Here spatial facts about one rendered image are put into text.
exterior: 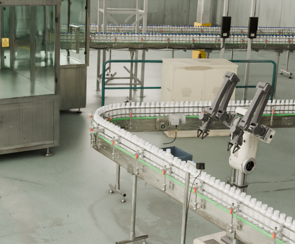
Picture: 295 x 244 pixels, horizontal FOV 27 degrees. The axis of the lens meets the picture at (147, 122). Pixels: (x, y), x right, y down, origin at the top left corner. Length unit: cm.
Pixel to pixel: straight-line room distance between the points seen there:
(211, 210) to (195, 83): 496
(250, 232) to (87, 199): 313
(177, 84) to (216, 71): 67
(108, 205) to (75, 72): 406
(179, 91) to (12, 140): 279
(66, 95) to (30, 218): 426
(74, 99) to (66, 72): 52
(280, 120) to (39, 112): 323
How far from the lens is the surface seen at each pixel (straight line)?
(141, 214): 695
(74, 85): 1076
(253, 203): 455
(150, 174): 557
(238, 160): 553
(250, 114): 517
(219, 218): 483
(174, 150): 630
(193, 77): 962
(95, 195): 743
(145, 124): 714
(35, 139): 854
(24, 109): 837
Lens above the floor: 289
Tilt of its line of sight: 16 degrees down
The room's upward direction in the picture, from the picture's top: 3 degrees clockwise
